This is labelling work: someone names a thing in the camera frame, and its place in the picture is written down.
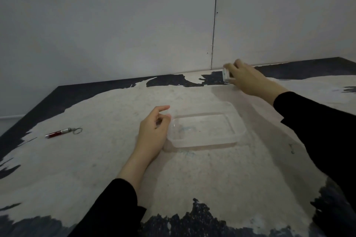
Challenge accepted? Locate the person's left hand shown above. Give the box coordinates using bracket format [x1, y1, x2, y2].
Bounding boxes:
[133, 105, 172, 166]

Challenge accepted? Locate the red keychain flashlight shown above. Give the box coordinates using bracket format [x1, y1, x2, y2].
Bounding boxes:
[45, 127, 83, 139]

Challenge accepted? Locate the person's left forearm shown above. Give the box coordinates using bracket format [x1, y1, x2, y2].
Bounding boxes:
[68, 153, 152, 237]

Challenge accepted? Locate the person's right hand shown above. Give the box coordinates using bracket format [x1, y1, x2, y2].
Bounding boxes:
[223, 59, 290, 106]

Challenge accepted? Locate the person's right forearm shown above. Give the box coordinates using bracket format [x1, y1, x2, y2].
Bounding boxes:
[261, 85, 356, 207]

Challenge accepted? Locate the small white box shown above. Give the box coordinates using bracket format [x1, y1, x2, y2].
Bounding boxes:
[222, 68, 236, 83]

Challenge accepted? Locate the clear plastic container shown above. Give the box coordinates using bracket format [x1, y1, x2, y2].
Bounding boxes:
[166, 101, 247, 149]

